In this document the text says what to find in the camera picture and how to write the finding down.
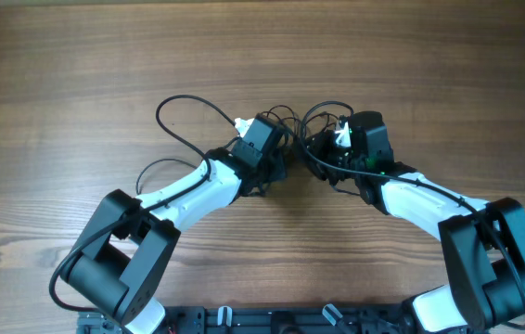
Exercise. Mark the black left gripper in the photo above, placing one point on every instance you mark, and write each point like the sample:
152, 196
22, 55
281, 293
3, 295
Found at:
279, 170

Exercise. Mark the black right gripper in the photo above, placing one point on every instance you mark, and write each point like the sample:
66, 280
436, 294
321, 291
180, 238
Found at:
323, 141

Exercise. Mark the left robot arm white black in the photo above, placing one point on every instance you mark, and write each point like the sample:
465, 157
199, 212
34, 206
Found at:
118, 261

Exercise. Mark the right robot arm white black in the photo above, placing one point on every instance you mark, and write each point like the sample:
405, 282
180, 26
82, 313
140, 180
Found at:
483, 242

